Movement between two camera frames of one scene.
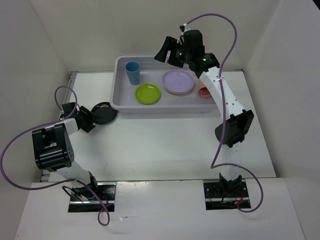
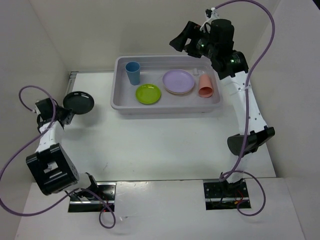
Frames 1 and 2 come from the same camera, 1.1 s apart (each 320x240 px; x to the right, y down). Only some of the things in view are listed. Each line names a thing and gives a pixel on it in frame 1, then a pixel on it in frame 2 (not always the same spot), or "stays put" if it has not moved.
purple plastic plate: [178, 81] stays put
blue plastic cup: [132, 68] stays put
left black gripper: [90, 117] -> [69, 114]
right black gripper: [170, 43] -> [189, 30]
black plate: [104, 110] -> [80, 102]
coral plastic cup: [203, 91] stays put
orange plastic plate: [182, 93] stays put
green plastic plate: [147, 93] stays put
